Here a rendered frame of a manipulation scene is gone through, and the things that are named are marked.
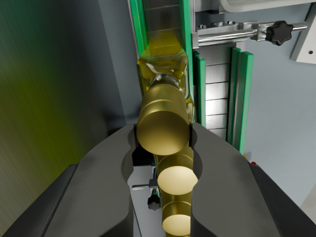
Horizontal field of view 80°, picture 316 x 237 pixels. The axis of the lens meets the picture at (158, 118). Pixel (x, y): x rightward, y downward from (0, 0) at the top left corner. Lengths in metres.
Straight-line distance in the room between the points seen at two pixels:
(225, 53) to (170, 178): 0.31
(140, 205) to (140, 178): 0.12
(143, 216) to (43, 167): 0.52
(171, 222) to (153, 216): 0.49
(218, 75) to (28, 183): 0.36
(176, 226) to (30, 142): 0.15
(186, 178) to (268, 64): 0.48
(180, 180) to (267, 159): 0.62
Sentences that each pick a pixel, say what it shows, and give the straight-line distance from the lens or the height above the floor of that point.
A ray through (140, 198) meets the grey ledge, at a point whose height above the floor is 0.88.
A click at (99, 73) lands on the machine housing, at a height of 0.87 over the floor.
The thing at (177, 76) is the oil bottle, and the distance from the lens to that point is 0.19.
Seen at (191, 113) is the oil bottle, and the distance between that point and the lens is 0.22.
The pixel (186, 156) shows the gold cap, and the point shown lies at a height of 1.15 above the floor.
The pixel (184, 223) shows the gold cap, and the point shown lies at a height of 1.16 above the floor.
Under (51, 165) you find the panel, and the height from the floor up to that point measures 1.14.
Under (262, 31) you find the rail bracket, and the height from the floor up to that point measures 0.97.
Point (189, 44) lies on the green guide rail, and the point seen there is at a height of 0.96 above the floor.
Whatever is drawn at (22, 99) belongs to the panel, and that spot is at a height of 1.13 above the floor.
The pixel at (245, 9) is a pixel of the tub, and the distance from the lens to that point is 0.46.
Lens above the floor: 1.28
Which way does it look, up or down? 62 degrees down
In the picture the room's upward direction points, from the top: 175 degrees counter-clockwise
